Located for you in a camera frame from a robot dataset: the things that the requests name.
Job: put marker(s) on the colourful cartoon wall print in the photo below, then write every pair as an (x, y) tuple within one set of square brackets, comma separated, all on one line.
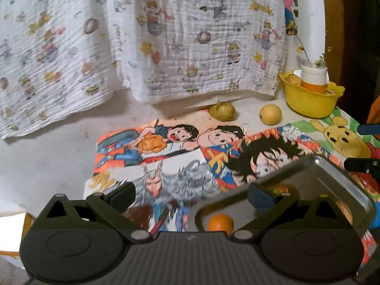
[(289, 12)]

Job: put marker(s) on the brown wooden frame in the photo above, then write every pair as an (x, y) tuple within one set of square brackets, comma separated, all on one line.
[(329, 20)]

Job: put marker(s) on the white cartoon printed blanket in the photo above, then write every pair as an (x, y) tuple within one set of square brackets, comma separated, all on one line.
[(178, 35)]

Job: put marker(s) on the colourful cartoon printed mat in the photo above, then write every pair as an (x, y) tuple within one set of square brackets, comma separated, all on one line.
[(178, 160)]

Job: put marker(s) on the white and orange jar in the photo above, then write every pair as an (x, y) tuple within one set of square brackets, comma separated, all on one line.
[(314, 75)]

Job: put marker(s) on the yellow flower stem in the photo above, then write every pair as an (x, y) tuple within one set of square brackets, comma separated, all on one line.
[(300, 48)]

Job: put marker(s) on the metal tray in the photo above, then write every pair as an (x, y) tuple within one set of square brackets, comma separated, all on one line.
[(326, 178)]

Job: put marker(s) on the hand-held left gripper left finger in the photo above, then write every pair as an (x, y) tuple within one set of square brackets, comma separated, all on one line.
[(124, 196)]

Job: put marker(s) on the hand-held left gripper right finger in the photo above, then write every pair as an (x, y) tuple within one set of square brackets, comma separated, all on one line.
[(261, 199)]

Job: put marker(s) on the small orange tangerine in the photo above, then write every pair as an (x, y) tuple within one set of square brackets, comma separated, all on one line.
[(221, 223)]

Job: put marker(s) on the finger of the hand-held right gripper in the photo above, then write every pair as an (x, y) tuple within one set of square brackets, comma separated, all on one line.
[(363, 165), (369, 130)]

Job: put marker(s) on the yellow plastic bowl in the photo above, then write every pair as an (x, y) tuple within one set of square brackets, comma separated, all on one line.
[(308, 104)]

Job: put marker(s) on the round yellow fruit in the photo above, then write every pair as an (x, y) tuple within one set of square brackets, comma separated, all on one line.
[(270, 114)]

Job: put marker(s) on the green pear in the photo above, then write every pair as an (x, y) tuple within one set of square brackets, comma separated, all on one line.
[(221, 111)]

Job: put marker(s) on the white yellow-edged box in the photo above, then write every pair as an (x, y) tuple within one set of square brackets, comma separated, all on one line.
[(12, 234)]

